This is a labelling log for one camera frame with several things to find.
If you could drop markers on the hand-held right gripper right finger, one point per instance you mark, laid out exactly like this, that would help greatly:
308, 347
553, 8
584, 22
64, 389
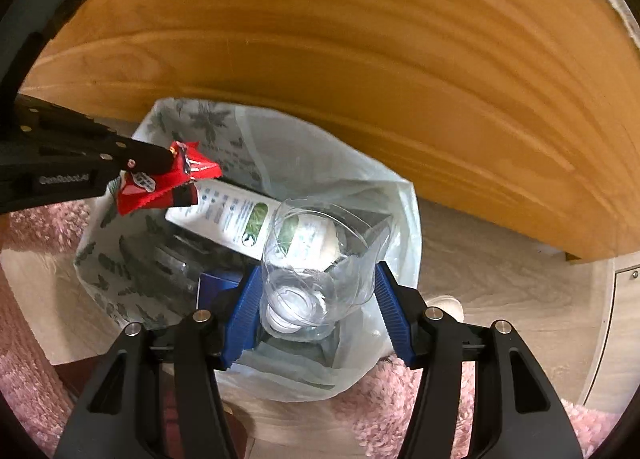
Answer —
395, 314

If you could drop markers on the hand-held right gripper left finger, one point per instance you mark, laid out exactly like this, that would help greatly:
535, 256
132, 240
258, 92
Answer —
245, 314

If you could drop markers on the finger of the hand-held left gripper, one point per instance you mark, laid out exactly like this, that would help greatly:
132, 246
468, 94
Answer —
135, 149
145, 168

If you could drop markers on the red snack wrapper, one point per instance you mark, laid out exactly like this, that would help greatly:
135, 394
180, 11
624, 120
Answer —
165, 184

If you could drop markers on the blue cardboard box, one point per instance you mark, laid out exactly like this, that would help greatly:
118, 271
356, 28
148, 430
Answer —
215, 289

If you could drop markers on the printed white trash bag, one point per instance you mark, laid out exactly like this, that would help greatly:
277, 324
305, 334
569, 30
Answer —
225, 139

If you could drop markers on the clear plastic cup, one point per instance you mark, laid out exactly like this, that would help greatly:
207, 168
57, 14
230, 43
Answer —
320, 264

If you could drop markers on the white milk carton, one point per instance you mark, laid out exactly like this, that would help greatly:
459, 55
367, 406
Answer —
225, 214

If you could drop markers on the clear plastic box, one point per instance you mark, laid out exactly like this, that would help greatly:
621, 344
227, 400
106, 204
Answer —
170, 259

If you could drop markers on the white slipper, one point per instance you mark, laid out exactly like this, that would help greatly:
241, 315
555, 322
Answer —
447, 306

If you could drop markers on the pink shaggy rug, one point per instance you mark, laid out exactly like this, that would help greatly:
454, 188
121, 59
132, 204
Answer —
400, 404

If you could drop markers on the light wood door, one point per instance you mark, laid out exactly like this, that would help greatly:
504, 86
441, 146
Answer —
615, 329

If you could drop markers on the wooden bed with checkered cover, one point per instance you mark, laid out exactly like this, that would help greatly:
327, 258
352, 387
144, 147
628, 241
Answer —
350, 64

